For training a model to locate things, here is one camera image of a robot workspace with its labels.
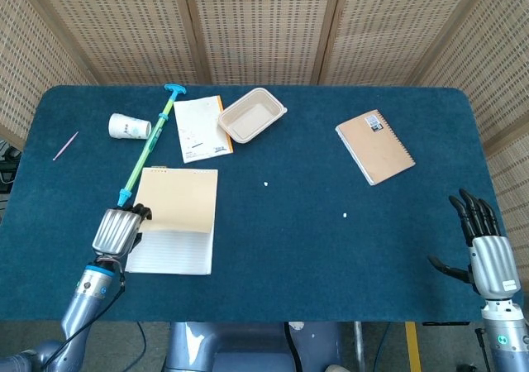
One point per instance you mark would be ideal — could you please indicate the blue felt table cover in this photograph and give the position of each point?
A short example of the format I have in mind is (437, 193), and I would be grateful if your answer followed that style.
(289, 206)

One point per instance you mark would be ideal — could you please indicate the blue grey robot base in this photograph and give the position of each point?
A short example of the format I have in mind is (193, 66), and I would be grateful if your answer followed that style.
(248, 347)

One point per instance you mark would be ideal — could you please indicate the yellow floor tape strip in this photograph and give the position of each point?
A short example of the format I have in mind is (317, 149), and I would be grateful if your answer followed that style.
(412, 347)

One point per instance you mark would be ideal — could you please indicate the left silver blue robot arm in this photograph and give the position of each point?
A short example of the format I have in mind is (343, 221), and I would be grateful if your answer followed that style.
(78, 306)

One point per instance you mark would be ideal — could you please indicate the white orange notepad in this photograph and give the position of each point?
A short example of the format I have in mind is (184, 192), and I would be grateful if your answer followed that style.
(202, 130)

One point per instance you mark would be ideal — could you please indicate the green blue toy water pump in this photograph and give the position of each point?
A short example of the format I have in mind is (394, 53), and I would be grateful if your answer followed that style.
(149, 142)

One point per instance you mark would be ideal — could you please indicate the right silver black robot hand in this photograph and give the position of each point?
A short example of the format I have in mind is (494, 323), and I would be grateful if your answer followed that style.
(492, 264)

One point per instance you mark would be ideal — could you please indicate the pink thin stick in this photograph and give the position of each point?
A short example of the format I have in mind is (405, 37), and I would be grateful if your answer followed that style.
(65, 145)

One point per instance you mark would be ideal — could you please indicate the beige plastic food tray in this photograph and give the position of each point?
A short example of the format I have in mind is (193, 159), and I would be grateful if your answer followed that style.
(252, 116)

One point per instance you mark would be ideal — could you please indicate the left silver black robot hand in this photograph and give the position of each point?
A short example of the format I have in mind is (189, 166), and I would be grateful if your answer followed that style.
(117, 231)

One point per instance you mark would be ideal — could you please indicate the woven bamboo folding screen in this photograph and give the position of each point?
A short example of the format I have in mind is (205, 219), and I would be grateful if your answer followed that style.
(264, 29)

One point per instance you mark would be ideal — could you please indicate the tan cover writing pad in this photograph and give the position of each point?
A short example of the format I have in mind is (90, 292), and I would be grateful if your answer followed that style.
(175, 219)

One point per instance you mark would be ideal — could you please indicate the brown spiral notebook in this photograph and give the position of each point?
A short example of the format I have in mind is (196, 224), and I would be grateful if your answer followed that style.
(376, 146)

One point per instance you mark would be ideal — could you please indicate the white paper cup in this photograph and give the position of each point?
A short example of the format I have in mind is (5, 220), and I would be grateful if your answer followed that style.
(128, 127)

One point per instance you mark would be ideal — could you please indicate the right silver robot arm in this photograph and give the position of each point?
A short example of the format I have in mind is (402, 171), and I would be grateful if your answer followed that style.
(506, 339)

